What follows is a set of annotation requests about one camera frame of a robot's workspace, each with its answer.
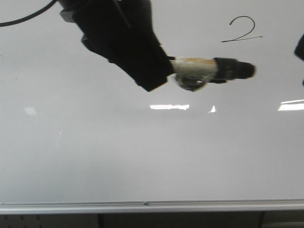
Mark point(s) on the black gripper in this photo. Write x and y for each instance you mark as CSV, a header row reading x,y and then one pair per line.
x,y
121,31

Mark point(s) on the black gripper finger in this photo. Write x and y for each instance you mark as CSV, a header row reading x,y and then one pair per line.
x,y
299,49

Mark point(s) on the black and white marker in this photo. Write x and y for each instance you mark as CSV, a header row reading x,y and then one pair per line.
x,y
193,73

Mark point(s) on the white whiteboard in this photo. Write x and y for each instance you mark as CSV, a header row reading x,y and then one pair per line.
x,y
77,135

